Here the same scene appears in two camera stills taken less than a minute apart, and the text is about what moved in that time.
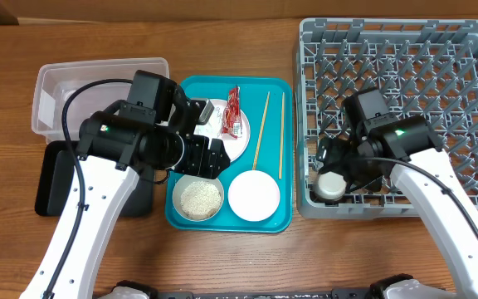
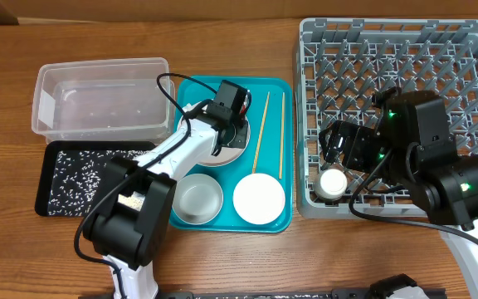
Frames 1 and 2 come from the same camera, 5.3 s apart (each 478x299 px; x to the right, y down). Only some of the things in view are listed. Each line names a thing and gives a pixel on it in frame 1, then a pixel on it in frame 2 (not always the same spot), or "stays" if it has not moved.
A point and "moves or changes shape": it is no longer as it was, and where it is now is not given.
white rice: x=201 y=200 -> x=79 y=178
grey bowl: x=197 y=198 stays
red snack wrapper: x=231 y=120 moves or changes shape
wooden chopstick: x=261 y=130 stays
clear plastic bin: x=53 y=80 stays
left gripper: x=197 y=162 -> x=241 y=135
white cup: x=329 y=186 stays
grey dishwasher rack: x=449 y=71 stays
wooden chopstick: x=281 y=134 stays
